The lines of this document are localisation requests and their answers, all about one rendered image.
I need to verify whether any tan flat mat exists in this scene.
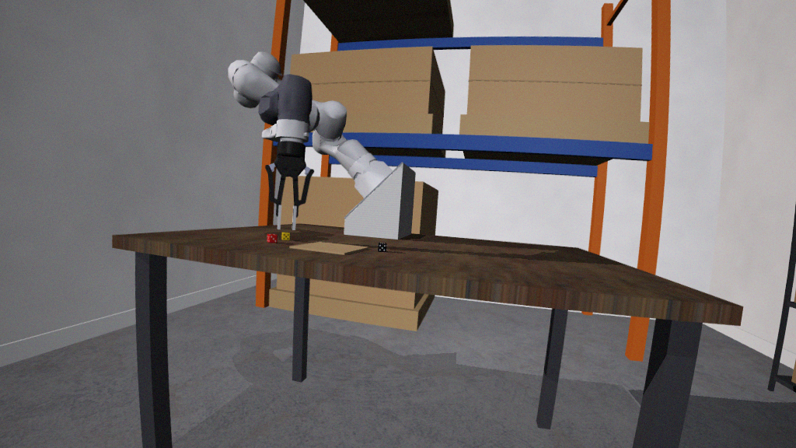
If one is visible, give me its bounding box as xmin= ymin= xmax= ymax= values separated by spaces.
xmin=289 ymin=242 xmax=369 ymax=255

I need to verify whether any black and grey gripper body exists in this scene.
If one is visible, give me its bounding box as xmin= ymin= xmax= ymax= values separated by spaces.
xmin=274 ymin=142 xmax=306 ymax=177

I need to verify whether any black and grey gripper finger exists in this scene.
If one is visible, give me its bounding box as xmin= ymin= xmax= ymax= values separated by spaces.
xmin=292 ymin=164 xmax=314 ymax=230
xmin=265 ymin=163 xmax=288 ymax=229

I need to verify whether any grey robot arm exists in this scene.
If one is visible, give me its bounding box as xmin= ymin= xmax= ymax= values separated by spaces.
xmin=228 ymin=52 xmax=392 ymax=198

